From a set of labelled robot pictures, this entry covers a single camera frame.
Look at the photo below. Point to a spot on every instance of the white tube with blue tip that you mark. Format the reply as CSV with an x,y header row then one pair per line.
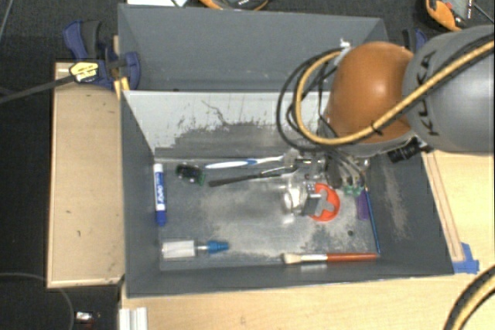
x,y
185,248

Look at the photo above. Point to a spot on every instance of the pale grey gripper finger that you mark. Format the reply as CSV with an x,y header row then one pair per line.
x,y
311,203

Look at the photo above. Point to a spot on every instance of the grey metal bin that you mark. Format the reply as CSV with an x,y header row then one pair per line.
x,y
247,50

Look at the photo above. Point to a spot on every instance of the pale wood board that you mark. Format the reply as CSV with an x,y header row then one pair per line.
x,y
85,185

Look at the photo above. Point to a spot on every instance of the blue and white marker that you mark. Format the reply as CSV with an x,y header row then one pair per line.
x,y
159,193

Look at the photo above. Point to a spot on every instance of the clear glass cup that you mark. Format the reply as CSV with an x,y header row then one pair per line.
x,y
289,203

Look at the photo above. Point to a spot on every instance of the blue and white toothbrush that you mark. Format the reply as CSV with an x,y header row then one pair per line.
x,y
239,163

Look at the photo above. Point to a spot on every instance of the black cylinder on white bracket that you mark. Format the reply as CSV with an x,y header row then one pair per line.
x,y
404,152

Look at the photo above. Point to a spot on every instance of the green and black small part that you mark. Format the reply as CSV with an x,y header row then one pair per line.
x,y
190,174

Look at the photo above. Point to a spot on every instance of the orange-red round disc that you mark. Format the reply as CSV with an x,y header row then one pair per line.
x,y
332,205

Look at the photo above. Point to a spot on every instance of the blue pencil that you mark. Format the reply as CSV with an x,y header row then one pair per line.
x,y
373,224

